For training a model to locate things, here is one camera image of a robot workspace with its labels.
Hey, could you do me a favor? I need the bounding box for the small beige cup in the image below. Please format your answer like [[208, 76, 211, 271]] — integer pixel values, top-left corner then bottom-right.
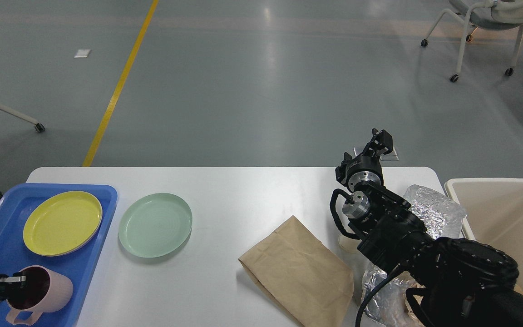
[[338, 234, 361, 254]]

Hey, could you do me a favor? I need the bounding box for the brown paper bag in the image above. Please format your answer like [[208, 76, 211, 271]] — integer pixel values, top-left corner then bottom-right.
[[238, 216, 354, 327]]

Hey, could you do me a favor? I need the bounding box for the yellow plate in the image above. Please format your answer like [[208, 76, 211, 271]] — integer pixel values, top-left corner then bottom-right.
[[22, 191, 103, 257]]

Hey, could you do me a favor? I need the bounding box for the blue plastic tray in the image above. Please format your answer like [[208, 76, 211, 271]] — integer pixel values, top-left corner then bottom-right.
[[0, 183, 118, 327]]

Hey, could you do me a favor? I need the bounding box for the crumpled silver foil bag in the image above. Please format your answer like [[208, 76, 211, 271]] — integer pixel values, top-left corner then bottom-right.
[[364, 184, 467, 327]]

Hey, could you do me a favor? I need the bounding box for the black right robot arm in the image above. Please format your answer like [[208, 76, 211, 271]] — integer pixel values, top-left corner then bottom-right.
[[330, 129, 523, 327]]

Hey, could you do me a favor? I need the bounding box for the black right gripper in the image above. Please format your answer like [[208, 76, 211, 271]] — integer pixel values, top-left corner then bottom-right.
[[336, 129, 394, 191]]

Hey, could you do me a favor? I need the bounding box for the beige plastic bin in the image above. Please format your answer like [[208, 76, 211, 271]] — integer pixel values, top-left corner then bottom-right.
[[444, 178, 523, 294]]

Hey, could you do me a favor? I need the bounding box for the light green plate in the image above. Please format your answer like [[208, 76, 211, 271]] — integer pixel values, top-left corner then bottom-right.
[[118, 193, 193, 258]]

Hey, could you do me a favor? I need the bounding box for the pink mug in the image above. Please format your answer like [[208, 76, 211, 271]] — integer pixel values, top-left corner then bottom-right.
[[5, 265, 73, 326]]

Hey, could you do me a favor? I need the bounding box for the grey office chair right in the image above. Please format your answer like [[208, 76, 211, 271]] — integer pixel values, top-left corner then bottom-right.
[[420, 0, 523, 83]]

